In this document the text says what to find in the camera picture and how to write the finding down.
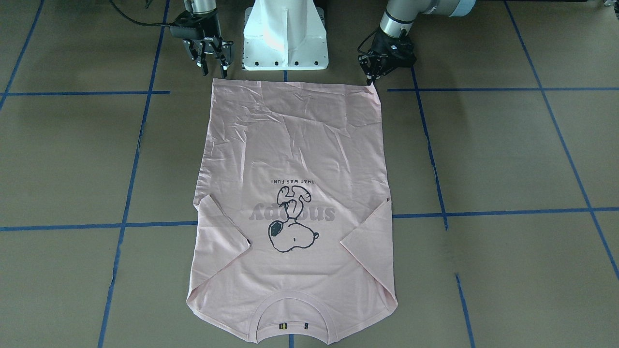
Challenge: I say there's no right silver-grey robot arm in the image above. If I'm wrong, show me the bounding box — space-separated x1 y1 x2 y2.
169 0 234 79

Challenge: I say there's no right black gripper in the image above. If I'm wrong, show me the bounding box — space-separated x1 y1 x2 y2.
169 11 234 79

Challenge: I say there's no left silver-grey robot arm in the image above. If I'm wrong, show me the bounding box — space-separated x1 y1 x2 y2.
357 0 476 86

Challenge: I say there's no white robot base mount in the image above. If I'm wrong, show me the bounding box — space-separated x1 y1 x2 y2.
242 0 329 71

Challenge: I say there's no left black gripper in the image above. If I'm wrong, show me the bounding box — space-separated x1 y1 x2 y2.
358 28 416 84

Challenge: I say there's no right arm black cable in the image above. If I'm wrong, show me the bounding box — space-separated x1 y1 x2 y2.
109 0 175 27

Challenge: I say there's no pink Snoopy t-shirt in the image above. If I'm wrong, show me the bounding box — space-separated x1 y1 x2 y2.
186 79 398 344

